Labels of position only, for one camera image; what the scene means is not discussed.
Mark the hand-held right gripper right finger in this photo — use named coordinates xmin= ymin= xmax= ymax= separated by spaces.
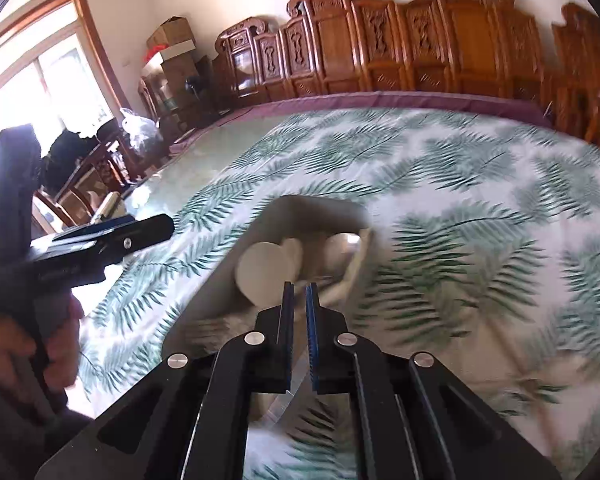
xmin=305 ymin=281 xmax=563 ymax=480

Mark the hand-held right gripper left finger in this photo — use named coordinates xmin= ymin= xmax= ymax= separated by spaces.
xmin=35 ymin=280 xmax=297 ymax=480

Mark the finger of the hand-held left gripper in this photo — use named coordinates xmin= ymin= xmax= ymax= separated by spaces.
xmin=92 ymin=213 xmax=176 ymax=267
xmin=52 ymin=215 xmax=137 ymax=243

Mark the large white ladle spoon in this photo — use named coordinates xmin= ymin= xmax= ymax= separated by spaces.
xmin=236 ymin=241 xmax=295 ymax=307

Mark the metal spoon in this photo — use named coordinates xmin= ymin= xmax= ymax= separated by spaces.
xmin=321 ymin=231 xmax=362 ymax=277

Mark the grey utensil tray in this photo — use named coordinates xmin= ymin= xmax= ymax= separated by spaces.
xmin=162 ymin=195 xmax=376 ymax=426

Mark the person's left forearm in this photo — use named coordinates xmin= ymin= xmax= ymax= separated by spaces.
xmin=0 ymin=360 xmax=98 ymax=480

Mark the person's left hand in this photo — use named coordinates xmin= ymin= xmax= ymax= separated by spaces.
xmin=0 ymin=292 xmax=86 ymax=393

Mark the plain wooden chair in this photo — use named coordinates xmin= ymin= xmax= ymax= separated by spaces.
xmin=32 ymin=157 xmax=143 ymax=235

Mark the dark cloth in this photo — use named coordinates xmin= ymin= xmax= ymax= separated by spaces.
xmin=44 ymin=129 xmax=102 ymax=192

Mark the clear plastic bag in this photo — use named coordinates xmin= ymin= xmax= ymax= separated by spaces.
xmin=120 ymin=107 xmax=163 ymax=153

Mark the wooden-framed window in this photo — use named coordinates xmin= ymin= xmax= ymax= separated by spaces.
xmin=0 ymin=0 xmax=131 ymax=161

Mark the stack of cardboard boxes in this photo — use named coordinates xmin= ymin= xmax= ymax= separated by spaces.
xmin=137 ymin=55 xmax=231 ymax=136

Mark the brown cardboard box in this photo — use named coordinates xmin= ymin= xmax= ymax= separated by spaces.
xmin=160 ymin=58 xmax=203 ymax=93
xmin=146 ymin=16 xmax=197 ymax=52

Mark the white and red box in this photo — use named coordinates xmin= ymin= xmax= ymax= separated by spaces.
xmin=142 ymin=42 xmax=197 ymax=71

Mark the leaf-print tablecloth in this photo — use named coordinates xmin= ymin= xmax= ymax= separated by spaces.
xmin=77 ymin=107 xmax=600 ymax=480

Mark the row of carved wooden chairs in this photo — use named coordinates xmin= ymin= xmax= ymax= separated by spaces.
xmin=212 ymin=0 xmax=600 ymax=156

